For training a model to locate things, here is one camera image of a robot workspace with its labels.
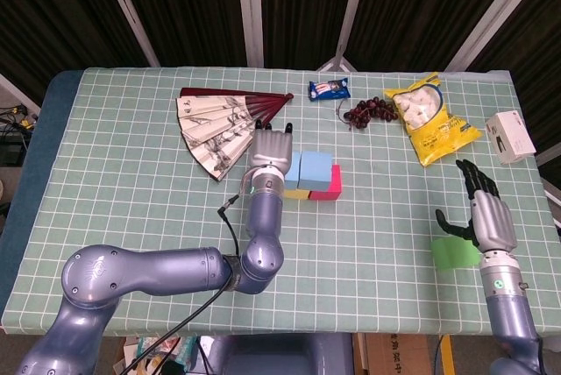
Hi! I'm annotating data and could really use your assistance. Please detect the blue snack packet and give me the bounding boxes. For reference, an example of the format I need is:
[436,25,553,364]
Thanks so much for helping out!
[308,77,352,103]

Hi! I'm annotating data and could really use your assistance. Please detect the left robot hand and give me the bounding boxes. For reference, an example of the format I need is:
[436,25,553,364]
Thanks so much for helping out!
[248,120,295,180]

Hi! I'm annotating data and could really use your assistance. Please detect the white cardboard box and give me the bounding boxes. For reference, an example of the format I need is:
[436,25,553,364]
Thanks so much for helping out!
[484,110,537,166]

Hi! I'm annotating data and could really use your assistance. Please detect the green foam cube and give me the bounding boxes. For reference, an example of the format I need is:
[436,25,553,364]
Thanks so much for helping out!
[430,237,482,271]

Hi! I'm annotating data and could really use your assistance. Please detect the brown cardboard box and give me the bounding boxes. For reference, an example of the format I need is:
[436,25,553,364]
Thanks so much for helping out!
[363,333,442,375]

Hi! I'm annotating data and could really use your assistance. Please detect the green checked tablecloth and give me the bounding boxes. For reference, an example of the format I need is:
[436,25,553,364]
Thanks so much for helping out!
[0,67,561,336]

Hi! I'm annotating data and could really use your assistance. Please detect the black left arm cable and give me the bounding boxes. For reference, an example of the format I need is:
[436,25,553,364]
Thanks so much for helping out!
[122,194,246,375]

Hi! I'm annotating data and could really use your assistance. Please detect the dark red grape bunch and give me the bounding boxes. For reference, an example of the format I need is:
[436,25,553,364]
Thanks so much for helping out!
[336,96,400,131]

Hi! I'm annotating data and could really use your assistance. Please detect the tangled coloured cables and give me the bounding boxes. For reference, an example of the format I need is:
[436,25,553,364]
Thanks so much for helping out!
[0,103,39,166]

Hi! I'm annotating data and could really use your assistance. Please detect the light blue foam cube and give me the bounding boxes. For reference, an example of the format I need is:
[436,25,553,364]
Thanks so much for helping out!
[297,151,333,192]
[283,151,303,192]

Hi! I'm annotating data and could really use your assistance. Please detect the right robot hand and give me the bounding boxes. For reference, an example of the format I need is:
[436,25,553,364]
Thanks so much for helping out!
[435,159,518,256]

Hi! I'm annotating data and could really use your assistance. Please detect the dark pleated curtain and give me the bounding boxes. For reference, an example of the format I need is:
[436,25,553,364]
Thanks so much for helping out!
[0,0,561,161]

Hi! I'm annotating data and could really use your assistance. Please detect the painted paper folding fan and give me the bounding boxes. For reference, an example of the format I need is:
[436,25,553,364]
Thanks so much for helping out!
[175,87,295,183]

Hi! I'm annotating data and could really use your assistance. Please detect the yellow strip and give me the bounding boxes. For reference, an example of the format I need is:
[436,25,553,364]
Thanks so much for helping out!
[439,334,455,375]

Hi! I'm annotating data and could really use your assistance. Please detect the printed plastic packages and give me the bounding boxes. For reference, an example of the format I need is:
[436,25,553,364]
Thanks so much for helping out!
[122,334,201,375]

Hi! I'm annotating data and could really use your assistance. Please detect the white frame post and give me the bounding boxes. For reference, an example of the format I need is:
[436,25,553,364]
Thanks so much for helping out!
[444,0,544,73]
[0,71,41,116]
[234,0,266,67]
[95,0,161,67]
[317,0,373,73]

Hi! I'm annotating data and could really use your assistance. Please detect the yellow snack bag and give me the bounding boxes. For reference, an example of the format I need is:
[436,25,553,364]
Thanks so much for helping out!
[383,71,484,168]

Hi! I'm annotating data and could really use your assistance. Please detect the magenta foam cube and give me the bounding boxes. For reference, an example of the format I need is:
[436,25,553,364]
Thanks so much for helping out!
[308,164,343,202]

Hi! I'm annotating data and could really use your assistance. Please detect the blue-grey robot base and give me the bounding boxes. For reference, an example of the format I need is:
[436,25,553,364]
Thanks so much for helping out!
[205,333,355,375]

